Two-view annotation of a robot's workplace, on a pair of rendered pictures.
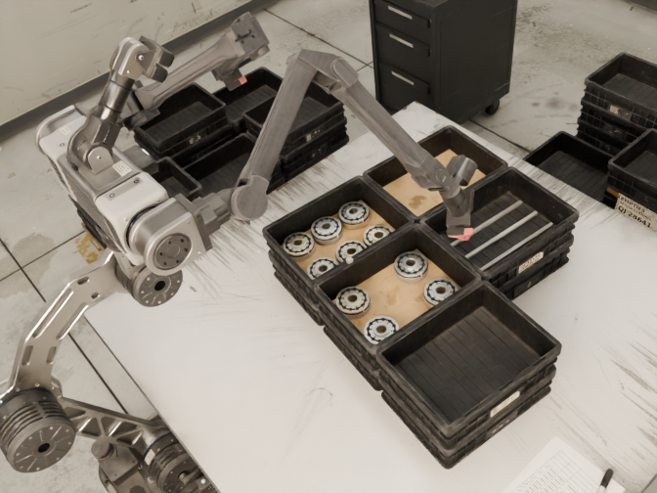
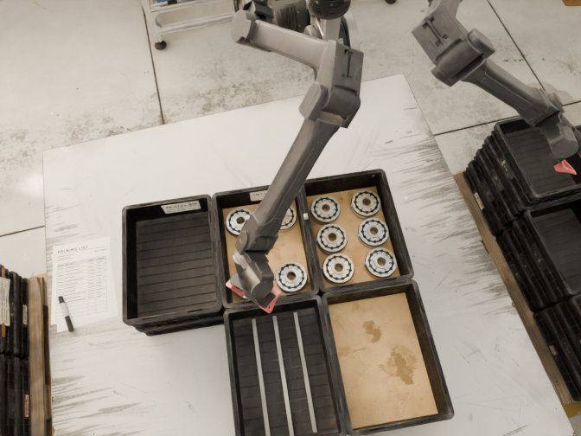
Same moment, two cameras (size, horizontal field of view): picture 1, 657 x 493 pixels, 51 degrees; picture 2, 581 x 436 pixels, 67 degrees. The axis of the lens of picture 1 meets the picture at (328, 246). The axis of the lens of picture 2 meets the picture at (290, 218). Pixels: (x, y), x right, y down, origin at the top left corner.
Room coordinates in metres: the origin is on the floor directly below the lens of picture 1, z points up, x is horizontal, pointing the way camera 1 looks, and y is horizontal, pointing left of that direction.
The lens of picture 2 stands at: (1.53, -0.64, 2.25)
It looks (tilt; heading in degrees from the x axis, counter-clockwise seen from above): 66 degrees down; 109
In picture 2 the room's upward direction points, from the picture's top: 1 degrees counter-clockwise
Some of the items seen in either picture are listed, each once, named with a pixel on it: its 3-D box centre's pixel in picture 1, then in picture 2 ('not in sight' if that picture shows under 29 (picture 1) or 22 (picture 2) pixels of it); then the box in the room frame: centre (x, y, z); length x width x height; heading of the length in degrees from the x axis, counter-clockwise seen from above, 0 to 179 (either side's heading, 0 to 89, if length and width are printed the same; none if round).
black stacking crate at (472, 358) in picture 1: (466, 362); (174, 261); (1.01, -0.32, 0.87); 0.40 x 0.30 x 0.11; 118
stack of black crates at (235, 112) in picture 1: (254, 119); not in sight; (3.02, 0.27, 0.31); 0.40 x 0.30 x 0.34; 123
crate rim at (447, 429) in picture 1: (467, 351); (170, 256); (1.01, -0.32, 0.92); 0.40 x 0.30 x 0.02; 118
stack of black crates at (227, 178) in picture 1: (235, 194); (557, 255); (2.47, 0.39, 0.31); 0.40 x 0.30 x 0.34; 123
